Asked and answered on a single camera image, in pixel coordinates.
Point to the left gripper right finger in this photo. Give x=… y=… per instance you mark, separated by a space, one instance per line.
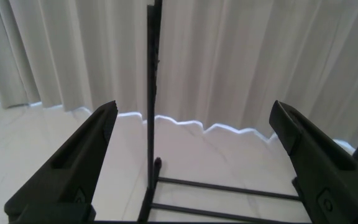
x=346 y=193

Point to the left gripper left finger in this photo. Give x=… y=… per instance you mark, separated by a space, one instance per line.
x=51 y=193

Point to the black clothes rack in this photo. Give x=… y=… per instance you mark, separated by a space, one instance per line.
x=151 y=93

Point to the white curtain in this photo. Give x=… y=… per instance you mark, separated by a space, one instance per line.
x=228 y=62

